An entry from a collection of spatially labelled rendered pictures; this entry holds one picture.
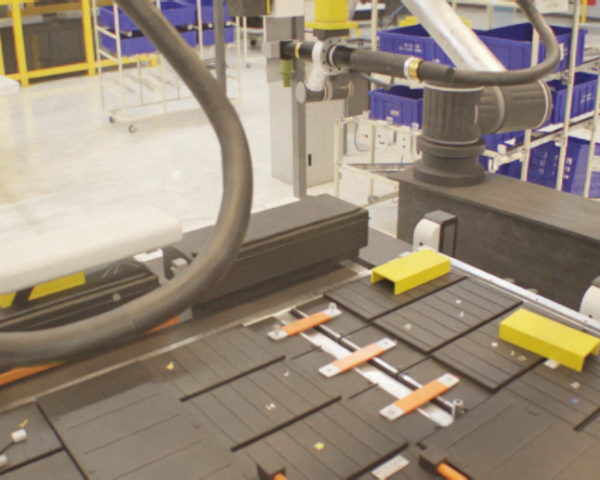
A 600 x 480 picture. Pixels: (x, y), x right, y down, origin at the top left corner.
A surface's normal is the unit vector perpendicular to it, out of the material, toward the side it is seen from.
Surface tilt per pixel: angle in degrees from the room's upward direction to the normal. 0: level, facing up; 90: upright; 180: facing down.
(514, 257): 90
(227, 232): 37
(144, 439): 0
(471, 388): 0
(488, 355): 0
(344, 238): 90
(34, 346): 45
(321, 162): 90
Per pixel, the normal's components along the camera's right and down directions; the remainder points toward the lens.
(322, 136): 0.62, 0.32
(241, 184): 0.27, -0.51
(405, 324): -0.01, -0.91
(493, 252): -0.72, 0.29
